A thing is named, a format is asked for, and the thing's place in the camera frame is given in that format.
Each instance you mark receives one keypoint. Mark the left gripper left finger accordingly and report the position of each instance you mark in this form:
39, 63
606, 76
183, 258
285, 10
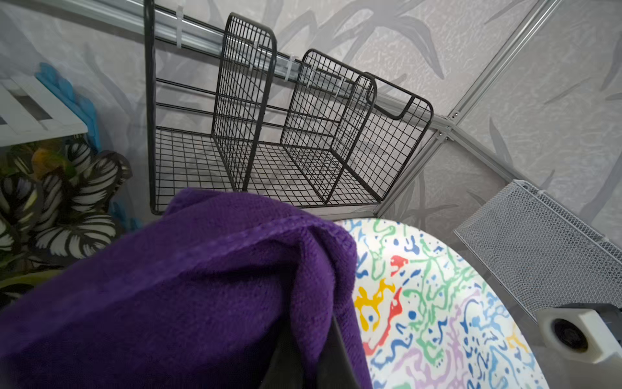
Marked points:
285, 369

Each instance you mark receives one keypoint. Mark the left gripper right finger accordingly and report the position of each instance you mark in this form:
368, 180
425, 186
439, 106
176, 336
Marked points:
334, 370

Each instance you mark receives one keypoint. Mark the purple cloth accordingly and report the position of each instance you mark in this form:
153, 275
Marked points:
197, 299

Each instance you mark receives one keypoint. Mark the colourful patterned round plate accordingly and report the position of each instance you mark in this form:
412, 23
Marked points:
430, 320

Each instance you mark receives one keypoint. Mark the potted plant glass vase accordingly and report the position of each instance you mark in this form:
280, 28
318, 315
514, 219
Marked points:
57, 208

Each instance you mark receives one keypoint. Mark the blue white slatted crate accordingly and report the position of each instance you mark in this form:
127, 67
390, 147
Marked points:
44, 106

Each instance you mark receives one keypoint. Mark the white mesh wall basket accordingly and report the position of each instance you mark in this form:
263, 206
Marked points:
541, 253

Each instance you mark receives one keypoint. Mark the black wire basket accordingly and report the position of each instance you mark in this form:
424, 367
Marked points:
312, 132

